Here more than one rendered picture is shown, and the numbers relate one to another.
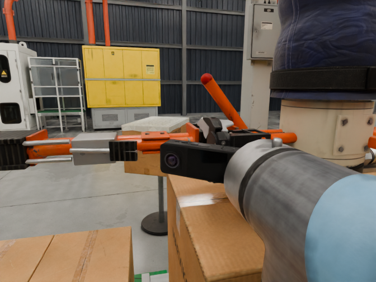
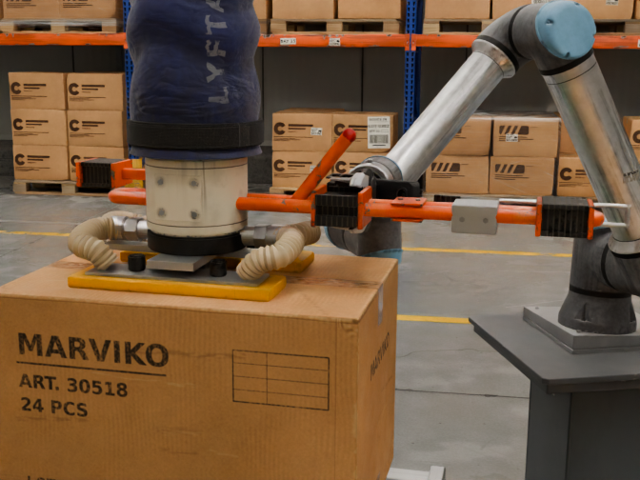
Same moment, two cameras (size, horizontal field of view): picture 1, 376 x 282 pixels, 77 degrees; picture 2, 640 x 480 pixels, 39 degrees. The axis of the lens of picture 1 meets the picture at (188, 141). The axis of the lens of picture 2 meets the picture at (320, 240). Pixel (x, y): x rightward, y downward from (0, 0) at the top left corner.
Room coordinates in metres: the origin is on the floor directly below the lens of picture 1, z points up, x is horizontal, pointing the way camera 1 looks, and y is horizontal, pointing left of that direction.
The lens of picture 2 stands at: (1.79, 0.54, 1.46)
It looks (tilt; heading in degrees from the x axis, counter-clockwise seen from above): 12 degrees down; 205
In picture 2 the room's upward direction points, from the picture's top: straight up
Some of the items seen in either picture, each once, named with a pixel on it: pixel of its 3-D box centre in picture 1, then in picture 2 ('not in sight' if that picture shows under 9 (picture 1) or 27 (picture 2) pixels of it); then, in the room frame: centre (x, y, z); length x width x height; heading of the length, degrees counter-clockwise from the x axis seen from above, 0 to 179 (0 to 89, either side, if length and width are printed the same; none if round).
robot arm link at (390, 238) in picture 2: not in sight; (376, 236); (0.14, -0.11, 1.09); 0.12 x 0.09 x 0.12; 48
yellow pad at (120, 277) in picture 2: not in sight; (177, 272); (0.60, -0.27, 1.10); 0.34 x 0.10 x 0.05; 102
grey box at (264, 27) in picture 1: (265, 33); not in sight; (1.49, -0.45, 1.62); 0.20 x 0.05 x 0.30; 102
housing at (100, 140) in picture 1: (97, 147); (474, 216); (0.42, 0.17, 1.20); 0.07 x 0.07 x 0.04; 12
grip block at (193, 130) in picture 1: (210, 139); (341, 206); (0.46, -0.05, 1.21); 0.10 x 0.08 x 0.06; 12
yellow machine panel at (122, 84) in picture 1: (124, 89); not in sight; (7.84, 2.05, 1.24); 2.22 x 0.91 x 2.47; 106
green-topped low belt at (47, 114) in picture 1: (63, 121); not in sight; (7.15, 3.78, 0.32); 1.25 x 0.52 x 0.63; 106
